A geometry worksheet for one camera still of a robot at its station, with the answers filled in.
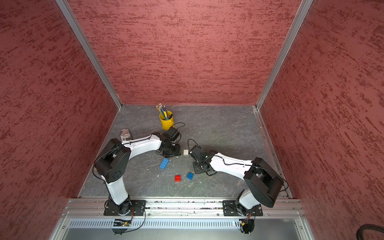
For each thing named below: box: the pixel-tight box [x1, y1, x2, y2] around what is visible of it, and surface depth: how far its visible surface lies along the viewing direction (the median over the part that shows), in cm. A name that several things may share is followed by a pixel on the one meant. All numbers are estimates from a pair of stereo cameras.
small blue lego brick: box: [186, 172, 194, 180], surface depth 86 cm
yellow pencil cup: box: [159, 110, 175, 131], surface depth 102 cm
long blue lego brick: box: [159, 158, 170, 170], surface depth 89 cm
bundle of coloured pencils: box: [155, 103, 170, 121], surface depth 100 cm
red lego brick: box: [174, 175, 181, 182], surface depth 85 cm
